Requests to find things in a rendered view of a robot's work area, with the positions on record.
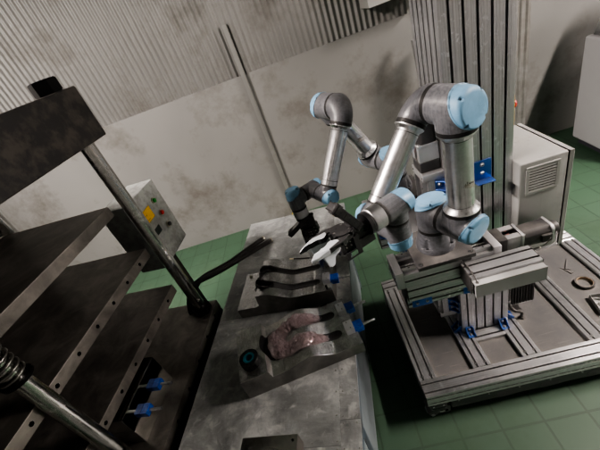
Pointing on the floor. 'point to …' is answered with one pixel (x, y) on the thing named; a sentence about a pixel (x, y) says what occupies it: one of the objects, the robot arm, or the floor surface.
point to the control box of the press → (118, 225)
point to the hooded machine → (589, 95)
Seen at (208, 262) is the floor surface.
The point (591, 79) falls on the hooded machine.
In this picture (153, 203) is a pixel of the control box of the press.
